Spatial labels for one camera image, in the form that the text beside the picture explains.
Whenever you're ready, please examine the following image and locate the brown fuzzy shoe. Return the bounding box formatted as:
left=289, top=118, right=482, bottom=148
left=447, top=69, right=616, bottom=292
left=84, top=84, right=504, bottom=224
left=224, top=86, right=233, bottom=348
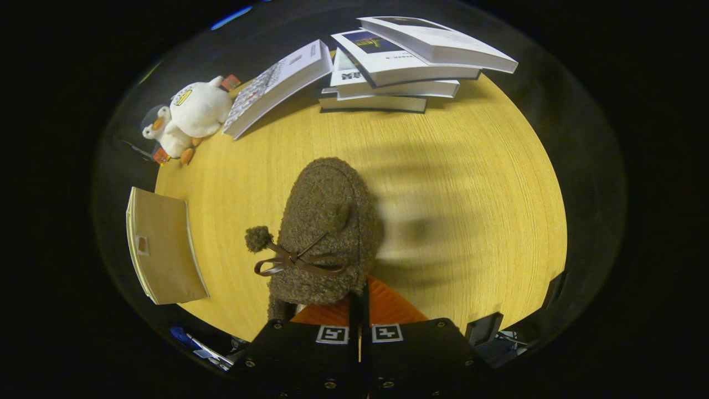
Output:
left=245, top=157, right=384, bottom=321

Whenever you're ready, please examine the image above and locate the grey patterned white book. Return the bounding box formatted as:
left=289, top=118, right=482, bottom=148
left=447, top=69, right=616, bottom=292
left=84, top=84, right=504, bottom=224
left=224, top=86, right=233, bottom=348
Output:
left=223, top=39, right=334, bottom=140

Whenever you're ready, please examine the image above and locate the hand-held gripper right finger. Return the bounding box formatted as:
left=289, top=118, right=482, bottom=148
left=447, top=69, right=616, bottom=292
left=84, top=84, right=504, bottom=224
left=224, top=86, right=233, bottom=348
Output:
left=361, top=276, right=491, bottom=399

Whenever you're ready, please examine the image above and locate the black plastic block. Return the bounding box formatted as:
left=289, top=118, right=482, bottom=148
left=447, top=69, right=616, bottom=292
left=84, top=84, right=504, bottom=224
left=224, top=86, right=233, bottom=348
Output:
left=464, top=311, right=505, bottom=349
left=544, top=270, right=569, bottom=309

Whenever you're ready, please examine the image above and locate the white book blue picture cover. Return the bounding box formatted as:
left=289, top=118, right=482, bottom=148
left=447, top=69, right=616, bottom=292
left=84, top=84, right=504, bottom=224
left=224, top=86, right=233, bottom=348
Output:
left=331, top=30, right=481, bottom=88

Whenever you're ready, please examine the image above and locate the blue and white item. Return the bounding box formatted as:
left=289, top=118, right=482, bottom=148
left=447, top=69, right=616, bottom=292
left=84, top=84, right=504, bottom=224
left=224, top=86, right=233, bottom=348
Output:
left=169, top=326, right=234, bottom=371

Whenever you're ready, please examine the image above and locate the beige fabric storage box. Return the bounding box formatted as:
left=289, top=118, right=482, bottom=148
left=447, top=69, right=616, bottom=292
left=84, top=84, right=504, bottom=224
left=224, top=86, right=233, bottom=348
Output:
left=126, top=187, right=210, bottom=305

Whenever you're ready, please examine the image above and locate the white duck plush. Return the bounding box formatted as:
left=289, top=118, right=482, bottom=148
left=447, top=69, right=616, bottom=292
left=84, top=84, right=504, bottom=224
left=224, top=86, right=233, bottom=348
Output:
left=169, top=75, right=242, bottom=139

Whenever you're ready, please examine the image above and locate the white book dark picture cover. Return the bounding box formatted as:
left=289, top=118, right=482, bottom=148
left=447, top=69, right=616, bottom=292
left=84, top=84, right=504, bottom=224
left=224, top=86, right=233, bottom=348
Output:
left=357, top=17, right=518, bottom=74

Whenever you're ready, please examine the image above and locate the grey white penguin plush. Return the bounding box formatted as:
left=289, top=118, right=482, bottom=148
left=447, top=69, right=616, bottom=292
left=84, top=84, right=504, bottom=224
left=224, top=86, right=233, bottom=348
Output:
left=141, top=105, right=194, bottom=166

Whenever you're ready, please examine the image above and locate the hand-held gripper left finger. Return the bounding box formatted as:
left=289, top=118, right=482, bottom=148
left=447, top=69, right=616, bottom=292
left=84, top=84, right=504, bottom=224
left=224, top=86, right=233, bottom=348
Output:
left=238, top=294, right=361, bottom=399

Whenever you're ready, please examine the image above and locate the white book black lettering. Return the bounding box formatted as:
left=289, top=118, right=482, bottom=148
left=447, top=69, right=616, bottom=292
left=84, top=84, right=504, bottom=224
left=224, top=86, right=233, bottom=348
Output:
left=331, top=50, right=460, bottom=99

